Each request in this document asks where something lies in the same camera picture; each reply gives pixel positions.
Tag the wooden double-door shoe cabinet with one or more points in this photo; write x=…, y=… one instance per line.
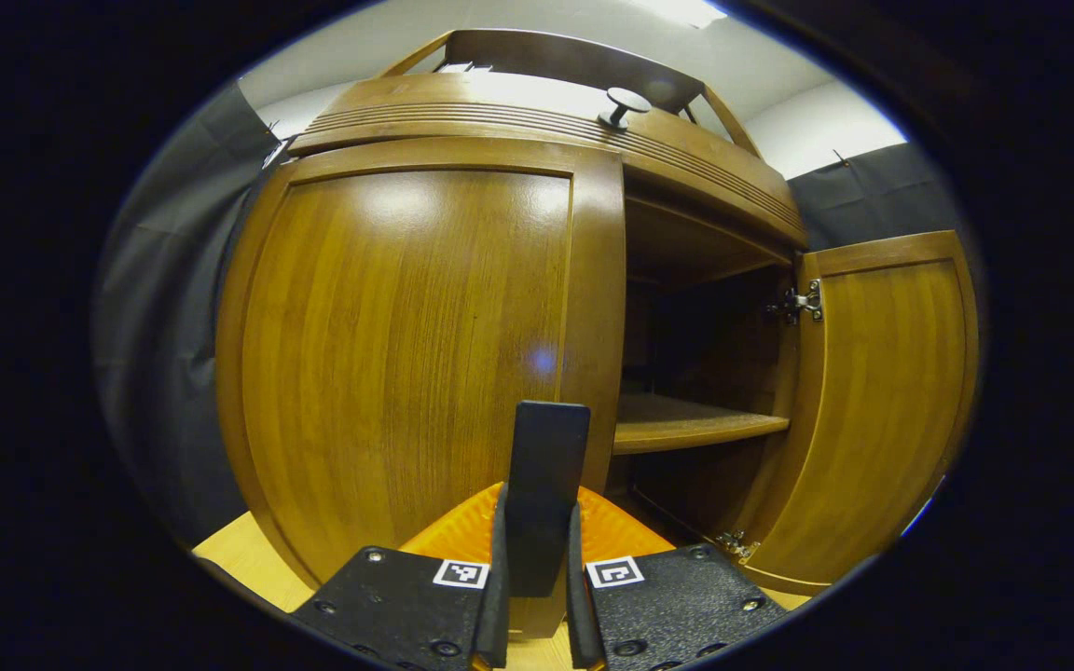
x=686, y=224

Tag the wooden ribbed drawer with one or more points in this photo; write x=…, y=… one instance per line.
x=462, y=98

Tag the black backdrop cloth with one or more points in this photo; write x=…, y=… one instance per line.
x=164, y=326

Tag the metal door hinge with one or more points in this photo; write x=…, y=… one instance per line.
x=737, y=544
x=803, y=301

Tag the wooden inner shelf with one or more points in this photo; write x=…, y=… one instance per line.
x=686, y=425

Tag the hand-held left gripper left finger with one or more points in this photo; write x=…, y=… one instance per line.
x=406, y=606

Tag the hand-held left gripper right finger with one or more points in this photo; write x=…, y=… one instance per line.
x=677, y=606

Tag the black round drawer knob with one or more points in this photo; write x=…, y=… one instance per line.
x=626, y=99

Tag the wooden shoe cabinet door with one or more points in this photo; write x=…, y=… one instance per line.
x=388, y=354
x=882, y=401

